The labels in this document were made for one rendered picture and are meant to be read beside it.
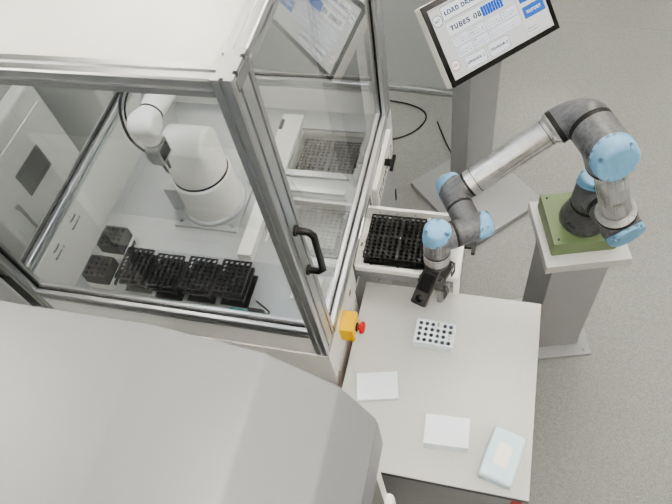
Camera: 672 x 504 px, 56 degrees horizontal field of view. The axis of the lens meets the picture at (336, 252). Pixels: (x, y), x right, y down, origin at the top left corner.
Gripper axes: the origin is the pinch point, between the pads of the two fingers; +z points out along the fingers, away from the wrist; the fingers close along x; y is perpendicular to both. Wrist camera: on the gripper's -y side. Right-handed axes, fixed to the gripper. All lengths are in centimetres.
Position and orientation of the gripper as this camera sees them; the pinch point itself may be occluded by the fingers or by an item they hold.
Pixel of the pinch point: (433, 298)
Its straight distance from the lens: 197.1
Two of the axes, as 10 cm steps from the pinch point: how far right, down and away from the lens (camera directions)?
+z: 1.3, 5.4, 8.3
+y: 5.5, -7.3, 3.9
